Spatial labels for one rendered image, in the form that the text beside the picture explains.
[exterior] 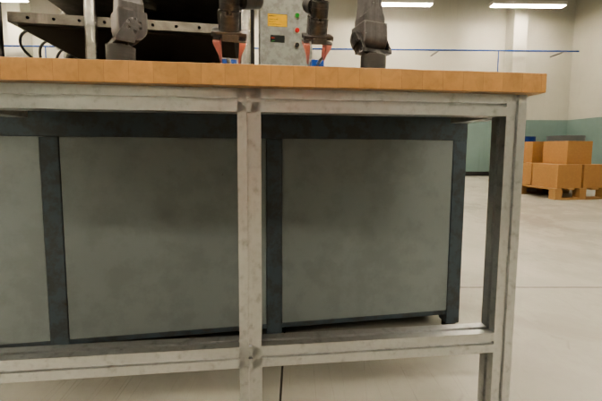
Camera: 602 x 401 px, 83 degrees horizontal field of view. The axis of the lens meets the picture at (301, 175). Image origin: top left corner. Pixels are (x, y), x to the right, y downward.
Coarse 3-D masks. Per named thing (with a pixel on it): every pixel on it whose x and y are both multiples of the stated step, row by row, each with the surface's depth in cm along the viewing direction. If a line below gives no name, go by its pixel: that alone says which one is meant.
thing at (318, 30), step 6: (312, 18) 113; (312, 24) 113; (318, 24) 112; (324, 24) 113; (312, 30) 114; (318, 30) 113; (324, 30) 114; (306, 36) 113; (312, 36) 114; (318, 36) 114; (324, 36) 115; (330, 36) 116
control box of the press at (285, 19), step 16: (272, 0) 187; (288, 0) 189; (272, 16) 188; (288, 16) 189; (304, 16) 191; (272, 32) 189; (288, 32) 190; (272, 48) 190; (288, 48) 191; (272, 64) 190; (288, 64) 192; (304, 64) 193
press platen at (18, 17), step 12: (12, 12) 163; (24, 24) 167; (36, 24) 166; (48, 24) 166; (60, 24) 167; (72, 24) 167; (108, 24) 170; (156, 24) 173; (168, 24) 174; (180, 24) 175; (192, 24) 176; (204, 24) 177; (216, 24) 178; (36, 36) 184; (60, 48) 208
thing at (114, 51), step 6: (114, 42) 76; (108, 48) 75; (114, 48) 75; (120, 48) 75; (126, 48) 76; (132, 48) 77; (108, 54) 75; (114, 54) 75; (120, 54) 75; (126, 54) 76; (132, 54) 77; (132, 60) 77
